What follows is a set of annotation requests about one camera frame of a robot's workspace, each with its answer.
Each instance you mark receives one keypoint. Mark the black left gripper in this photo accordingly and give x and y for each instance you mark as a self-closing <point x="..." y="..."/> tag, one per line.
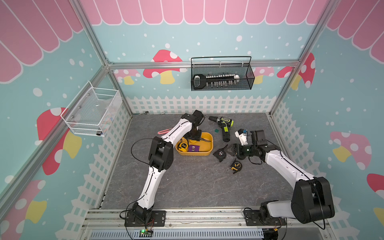
<point x="197" y="136"/>

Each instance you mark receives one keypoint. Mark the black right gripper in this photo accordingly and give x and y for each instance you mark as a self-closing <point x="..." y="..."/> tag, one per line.
<point x="234" y="148"/>

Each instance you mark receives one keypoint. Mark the black 5m tape measure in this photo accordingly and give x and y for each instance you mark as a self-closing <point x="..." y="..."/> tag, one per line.
<point x="221" y="153"/>

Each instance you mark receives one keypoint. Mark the purple tape measure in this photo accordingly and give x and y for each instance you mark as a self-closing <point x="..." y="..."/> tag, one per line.
<point x="193" y="148"/>

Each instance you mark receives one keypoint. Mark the yellow plastic storage box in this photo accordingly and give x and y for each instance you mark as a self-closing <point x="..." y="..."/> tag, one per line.
<point x="206" y="146"/>

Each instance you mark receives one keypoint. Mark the yellow black 3m tape measure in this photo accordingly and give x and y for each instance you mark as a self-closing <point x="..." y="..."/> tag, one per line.
<point x="236" y="166"/>

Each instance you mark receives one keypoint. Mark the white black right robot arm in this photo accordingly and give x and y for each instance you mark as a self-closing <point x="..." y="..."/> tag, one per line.
<point x="312" y="199"/>

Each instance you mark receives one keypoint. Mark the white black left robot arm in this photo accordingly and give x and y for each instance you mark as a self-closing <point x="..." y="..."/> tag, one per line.
<point x="161" y="157"/>

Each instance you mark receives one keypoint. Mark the black socket bit set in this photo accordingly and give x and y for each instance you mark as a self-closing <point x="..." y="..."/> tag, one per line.
<point x="200" y="81"/>

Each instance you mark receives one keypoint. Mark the small green controller board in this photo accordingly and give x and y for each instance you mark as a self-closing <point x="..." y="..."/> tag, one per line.
<point x="145" y="233"/>

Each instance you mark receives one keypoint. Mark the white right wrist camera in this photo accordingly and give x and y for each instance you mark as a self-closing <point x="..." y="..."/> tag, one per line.
<point x="242" y="135"/>

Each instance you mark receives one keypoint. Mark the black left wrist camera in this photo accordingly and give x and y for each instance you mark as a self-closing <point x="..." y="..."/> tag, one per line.
<point x="198" y="116"/>

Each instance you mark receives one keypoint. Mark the green black cordless drill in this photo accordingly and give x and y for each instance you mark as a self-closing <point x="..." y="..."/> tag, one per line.
<point x="225" y="124"/>

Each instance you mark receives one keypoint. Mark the black wire mesh basket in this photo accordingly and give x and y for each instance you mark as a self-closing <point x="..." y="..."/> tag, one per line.
<point x="228" y="73"/>

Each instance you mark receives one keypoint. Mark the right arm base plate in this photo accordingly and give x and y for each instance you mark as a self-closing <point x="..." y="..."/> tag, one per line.
<point x="252" y="217"/>

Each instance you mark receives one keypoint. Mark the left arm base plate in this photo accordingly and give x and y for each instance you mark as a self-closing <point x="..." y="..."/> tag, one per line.
<point x="156" y="218"/>

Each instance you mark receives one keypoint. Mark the white wire mesh basket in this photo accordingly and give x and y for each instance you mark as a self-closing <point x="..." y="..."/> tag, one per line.
<point x="93" y="111"/>

